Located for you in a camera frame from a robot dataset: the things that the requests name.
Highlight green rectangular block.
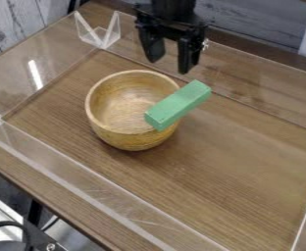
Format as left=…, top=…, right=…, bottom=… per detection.
left=144, top=80, right=212, bottom=131

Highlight black cable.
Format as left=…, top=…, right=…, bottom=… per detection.
left=0, top=220, right=31, bottom=251

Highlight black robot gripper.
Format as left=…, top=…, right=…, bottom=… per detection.
left=133, top=0, right=207, bottom=75

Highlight black metal table bracket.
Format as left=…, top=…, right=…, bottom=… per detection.
left=25, top=200, right=67, bottom=251

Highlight clear acrylic tray walls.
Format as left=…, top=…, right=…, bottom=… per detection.
left=0, top=6, right=306, bottom=251

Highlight brown wooden bowl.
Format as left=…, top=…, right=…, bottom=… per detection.
left=85, top=70, right=179, bottom=151

